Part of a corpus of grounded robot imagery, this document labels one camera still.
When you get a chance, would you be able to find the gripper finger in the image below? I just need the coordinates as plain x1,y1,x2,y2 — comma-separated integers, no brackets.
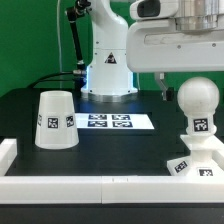
154,72,174,101

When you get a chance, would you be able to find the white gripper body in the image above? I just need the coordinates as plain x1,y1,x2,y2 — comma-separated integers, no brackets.
126,19,224,73

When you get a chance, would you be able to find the white lamp bulb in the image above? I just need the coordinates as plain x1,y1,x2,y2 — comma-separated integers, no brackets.
177,77,219,137

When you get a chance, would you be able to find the white lamp base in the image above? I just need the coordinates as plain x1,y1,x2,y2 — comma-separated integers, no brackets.
167,135,224,177

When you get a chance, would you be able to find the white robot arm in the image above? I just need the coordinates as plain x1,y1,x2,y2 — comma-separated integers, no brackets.
82,0,224,101

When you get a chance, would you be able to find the white lamp shade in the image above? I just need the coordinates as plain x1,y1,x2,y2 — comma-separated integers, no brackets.
35,91,79,150

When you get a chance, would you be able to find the white marker sheet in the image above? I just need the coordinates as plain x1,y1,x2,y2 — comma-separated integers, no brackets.
76,113,154,130

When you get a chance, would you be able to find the white camera module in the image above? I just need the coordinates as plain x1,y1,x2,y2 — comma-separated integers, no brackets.
130,0,179,20

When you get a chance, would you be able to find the black corrugated cable hose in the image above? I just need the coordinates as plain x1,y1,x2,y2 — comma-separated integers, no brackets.
64,0,93,78

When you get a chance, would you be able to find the white front border wall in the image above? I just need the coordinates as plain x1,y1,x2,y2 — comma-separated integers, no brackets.
0,176,224,204

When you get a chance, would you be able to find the white border wall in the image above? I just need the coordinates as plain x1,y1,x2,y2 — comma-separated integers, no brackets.
0,139,17,177
0,176,224,204

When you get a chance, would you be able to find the grey thin cable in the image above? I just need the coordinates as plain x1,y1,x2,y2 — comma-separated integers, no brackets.
56,0,64,80

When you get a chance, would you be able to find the black floor cable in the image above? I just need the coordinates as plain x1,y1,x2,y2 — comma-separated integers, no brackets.
26,70,84,89

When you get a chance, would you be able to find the white left border wall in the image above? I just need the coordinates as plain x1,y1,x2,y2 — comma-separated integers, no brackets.
0,139,17,177

